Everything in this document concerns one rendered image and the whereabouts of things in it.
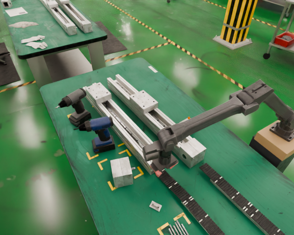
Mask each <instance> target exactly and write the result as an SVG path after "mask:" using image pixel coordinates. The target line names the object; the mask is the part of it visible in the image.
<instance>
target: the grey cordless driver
mask: <svg viewBox="0 0 294 235"><path fill-rule="evenodd" d="M85 96H86V91H85V90H84V89H83V88H79V89H77V90H76V91H74V92H72V93H70V94H68V95H67V96H66V97H64V98H62V100H61V102H60V103H59V104H58V106H57V107H56V108H58V107H60V108H63V107H69V106H70V105H71V106H72V107H73V108H74V109H75V112H73V113H72V114H71V116H70V117H69V121H70V122H71V123H72V124H73V125H75V126H76V127H78V126H79V125H81V124H83V123H85V121H88V120H89V119H90V118H91V113H90V112H88V111H87V110H86V109H84V104H83V102H82V100H81V99H82V98H84V97H85ZM56 108H55V109H56Z"/></svg>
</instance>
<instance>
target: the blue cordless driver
mask: <svg viewBox="0 0 294 235"><path fill-rule="evenodd" d="M110 126H113V119H112V117H111V116H109V117H108V116H106V117H100V118H96V119H91V120H90V121H89V120H88V121H85V123H83V124H81V125H79V126H78V127H79V128H75V129H74V130H77V129H79V130H80V131H87V132H90V131H92V130H93V131H95V133H96V134H98V137H96V138H94V139H93V140H92V146H93V151H94V153H95V154H97V153H102V152H106V151H110V150H114V149H115V143H114V140H113V136H112V135H110V132H109V130H108V128H109V127H110Z"/></svg>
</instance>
